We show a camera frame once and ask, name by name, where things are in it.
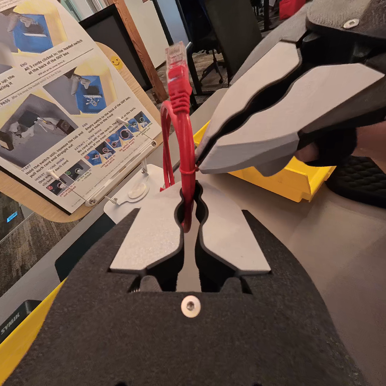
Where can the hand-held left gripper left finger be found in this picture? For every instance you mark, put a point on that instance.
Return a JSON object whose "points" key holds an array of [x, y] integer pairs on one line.
{"points": [[147, 238]]}

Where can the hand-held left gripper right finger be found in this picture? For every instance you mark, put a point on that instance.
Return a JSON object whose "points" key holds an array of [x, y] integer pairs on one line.
{"points": [[232, 241]]}

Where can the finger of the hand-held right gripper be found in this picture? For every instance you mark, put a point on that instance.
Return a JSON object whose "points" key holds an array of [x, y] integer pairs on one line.
{"points": [[256, 78], [301, 102]]}

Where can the yellow plastic bin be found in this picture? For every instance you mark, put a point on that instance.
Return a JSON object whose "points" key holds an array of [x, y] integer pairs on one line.
{"points": [[286, 184], [12, 346]]}

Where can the person's right hand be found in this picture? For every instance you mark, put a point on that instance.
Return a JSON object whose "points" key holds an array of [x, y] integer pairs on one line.
{"points": [[371, 138]]}

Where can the black office chair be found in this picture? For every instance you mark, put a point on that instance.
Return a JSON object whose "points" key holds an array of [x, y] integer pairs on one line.
{"points": [[214, 63]]}

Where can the black flat panel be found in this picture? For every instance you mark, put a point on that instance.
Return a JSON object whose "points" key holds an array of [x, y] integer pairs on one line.
{"points": [[87, 241]]}

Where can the black textured armrest pad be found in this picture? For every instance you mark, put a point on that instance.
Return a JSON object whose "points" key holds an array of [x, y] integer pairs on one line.
{"points": [[362, 184]]}

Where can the yellow smiley sticker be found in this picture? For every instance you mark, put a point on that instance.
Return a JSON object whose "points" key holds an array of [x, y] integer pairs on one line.
{"points": [[116, 62]]}

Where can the black framed panel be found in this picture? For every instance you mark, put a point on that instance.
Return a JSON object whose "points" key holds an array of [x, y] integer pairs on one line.
{"points": [[111, 39]]}

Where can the printed instruction sheet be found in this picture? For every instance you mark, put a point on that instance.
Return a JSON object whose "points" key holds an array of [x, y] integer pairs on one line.
{"points": [[75, 105]]}

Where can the black power adapter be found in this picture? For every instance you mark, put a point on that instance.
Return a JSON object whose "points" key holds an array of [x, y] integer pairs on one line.
{"points": [[15, 319]]}

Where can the wooden post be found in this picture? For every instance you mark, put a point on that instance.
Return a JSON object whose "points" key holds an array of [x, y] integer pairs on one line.
{"points": [[138, 45]]}

